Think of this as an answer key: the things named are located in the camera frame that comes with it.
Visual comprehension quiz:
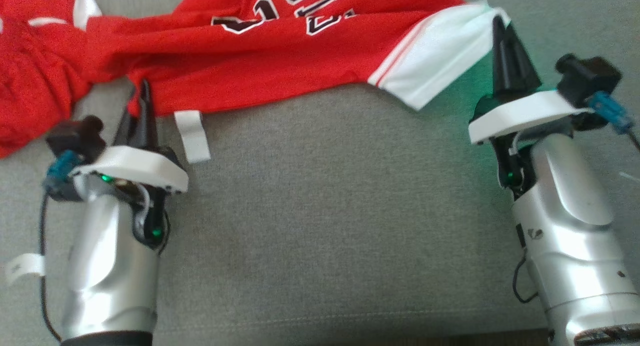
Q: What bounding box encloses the red and white sports jersey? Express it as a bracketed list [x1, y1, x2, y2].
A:
[0, 0, 512, 163]

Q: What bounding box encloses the grey fabric sofa chaise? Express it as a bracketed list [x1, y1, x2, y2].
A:
[0, 0, 640, 344]

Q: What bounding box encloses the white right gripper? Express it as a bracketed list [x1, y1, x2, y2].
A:
[468, 15, 591, 189]

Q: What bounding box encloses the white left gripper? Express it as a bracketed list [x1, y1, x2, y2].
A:
[70, 79, 189, 252]

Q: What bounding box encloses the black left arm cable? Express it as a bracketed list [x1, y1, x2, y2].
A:
[38, 191, 64, 343]

